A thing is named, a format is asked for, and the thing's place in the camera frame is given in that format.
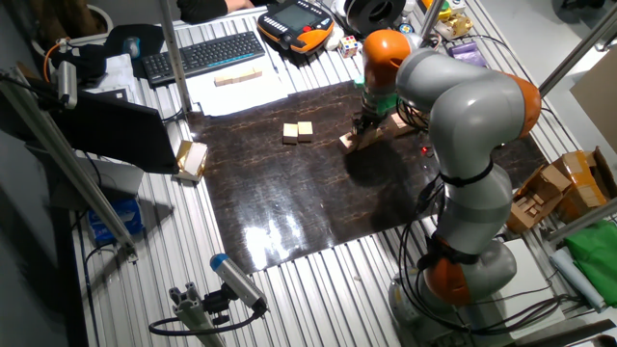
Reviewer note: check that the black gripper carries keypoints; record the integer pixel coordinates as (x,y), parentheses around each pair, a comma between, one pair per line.
(371,118)

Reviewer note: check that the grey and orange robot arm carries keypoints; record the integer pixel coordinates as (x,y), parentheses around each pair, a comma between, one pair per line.
(472,111)

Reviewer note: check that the person forearm black sleeve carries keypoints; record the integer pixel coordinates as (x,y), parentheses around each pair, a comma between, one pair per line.
(202,9)

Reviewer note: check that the white paper stack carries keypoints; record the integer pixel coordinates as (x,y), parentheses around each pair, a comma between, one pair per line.
(115,72)

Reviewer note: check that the multicolour puzzle cube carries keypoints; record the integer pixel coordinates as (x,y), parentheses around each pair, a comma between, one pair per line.
(348,46)

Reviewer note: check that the white cloth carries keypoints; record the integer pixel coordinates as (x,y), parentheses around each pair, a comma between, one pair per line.
(333,41)

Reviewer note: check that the dark marble pattern mat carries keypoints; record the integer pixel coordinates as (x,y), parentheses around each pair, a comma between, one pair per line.
(289,202)

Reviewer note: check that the small round black disc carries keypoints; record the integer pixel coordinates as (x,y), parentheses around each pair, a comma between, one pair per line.
(406,28)

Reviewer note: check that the black round reel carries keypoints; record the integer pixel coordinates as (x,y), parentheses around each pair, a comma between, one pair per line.
(361,17)

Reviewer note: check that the purple plastic bag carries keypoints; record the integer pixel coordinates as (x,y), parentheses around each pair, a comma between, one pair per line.
(465,53)

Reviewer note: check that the white paper sheets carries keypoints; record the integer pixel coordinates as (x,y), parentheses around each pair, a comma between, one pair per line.
(241,98)

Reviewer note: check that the orange and grey teach pendant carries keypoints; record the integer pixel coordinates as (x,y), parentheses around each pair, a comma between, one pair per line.
(294,21)

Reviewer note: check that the clear bag gold items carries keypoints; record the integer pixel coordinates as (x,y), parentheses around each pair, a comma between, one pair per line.
(455,26)

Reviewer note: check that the yellow emergency stop box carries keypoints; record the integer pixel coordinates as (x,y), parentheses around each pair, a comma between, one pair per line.
(446,10)

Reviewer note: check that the small gold and white box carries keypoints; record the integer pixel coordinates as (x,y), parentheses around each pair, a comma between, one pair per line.
(193,161)

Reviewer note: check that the open cardboard box wooden pieces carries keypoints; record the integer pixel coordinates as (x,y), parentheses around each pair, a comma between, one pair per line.
(523,217)

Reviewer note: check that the black computer keyboard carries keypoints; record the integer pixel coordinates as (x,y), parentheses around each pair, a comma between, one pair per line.
(202,57)

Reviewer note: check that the orange cardboard box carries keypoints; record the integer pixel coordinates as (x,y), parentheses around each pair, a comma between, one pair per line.
(581,183)

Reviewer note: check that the white board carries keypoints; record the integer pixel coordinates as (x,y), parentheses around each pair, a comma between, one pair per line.
(535,289)

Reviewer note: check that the black mouse pad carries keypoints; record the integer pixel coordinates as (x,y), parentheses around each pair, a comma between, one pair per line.
(152,41)

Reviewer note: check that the brown cardboard sheet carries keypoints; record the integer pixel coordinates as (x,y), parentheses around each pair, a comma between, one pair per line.
(598,96)

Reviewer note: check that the brown cardboard box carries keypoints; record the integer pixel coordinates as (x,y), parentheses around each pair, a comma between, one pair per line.
(606,173)

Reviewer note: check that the grey computer mouse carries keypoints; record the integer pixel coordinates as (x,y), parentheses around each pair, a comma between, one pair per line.
(131,46)

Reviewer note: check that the black flat monitor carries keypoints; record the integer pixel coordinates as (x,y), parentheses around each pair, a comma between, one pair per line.
(115,130)

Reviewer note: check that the short aluminium profile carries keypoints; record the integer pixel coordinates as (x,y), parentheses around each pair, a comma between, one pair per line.
(193,318)

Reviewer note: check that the grey flat monitor base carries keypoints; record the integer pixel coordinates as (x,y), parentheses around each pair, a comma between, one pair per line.
(115,180)

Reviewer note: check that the white paper roll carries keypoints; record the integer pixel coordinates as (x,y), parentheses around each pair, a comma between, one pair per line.
(576,279)

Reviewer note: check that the green cloth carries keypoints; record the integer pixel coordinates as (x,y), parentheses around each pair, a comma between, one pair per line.
(595,260)

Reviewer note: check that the blue tissue pack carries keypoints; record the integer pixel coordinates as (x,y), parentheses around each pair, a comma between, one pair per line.
(115,221)

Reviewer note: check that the dark metal bar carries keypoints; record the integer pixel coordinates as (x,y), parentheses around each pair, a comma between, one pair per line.
(569,335)

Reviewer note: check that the black cloth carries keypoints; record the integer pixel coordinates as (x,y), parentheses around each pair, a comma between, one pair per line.
(87,60)

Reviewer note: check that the white round bin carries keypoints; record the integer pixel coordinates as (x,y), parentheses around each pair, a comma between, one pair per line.
(72,19)

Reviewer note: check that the aluminium frame post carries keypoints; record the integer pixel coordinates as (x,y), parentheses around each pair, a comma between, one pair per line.
(578,48)
(174,53)
(431,19)

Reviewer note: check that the silver camera blue end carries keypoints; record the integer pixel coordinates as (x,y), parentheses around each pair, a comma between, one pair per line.
(236,279)

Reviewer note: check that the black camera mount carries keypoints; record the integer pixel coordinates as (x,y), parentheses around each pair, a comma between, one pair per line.
(217,303)

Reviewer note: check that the aluminium frame beam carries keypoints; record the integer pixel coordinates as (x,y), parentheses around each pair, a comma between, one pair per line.
(96,205)
(583,221)

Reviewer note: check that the silver depth camera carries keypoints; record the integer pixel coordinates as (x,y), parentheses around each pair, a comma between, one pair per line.
(67,84)

